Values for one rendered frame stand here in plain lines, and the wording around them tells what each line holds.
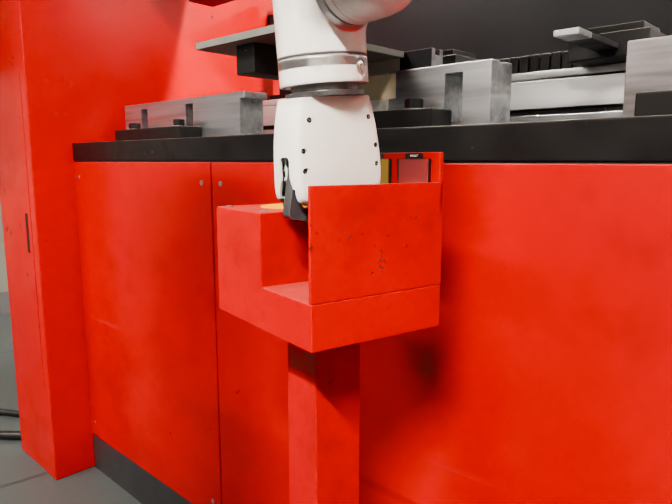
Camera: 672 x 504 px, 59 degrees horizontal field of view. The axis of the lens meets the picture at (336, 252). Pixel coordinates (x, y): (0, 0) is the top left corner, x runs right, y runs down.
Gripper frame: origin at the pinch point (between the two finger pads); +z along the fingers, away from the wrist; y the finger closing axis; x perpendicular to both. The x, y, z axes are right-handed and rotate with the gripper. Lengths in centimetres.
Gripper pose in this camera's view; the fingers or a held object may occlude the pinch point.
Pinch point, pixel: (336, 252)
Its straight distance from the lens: 59.1
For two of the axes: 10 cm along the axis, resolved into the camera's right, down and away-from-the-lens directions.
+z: 0.7, 9.8, 2.0
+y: -8.2, 1.7, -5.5
